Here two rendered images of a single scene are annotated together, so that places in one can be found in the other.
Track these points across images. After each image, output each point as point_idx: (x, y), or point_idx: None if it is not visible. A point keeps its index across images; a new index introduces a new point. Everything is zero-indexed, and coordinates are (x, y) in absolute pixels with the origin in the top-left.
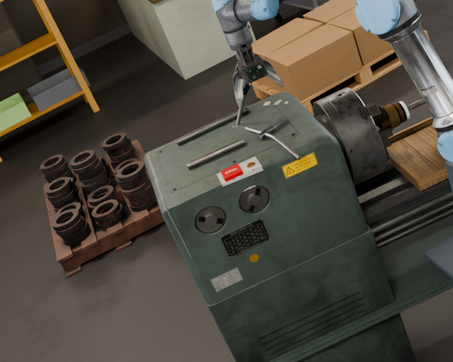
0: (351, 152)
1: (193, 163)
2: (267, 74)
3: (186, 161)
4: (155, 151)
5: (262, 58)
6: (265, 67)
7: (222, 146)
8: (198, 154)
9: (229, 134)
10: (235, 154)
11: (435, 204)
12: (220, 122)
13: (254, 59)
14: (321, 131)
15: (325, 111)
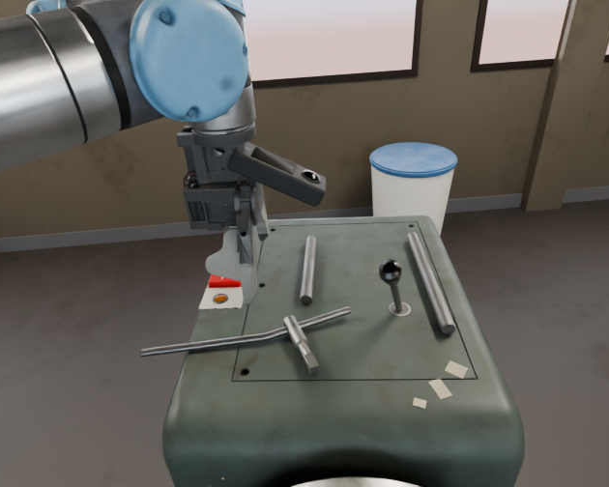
0: None
1: (305, 243)
2: (190, 227)
3: (336, 243)
4: (419, 221)
5: (248, 212)
6: (187, 210)
7: (336, 281)
8: (345, 256)
9: (369, 294)
10: (285, 290)
11: None
12: (425, 285)
13: (187, 175)
14: (199, 420)
15: (315, 480)
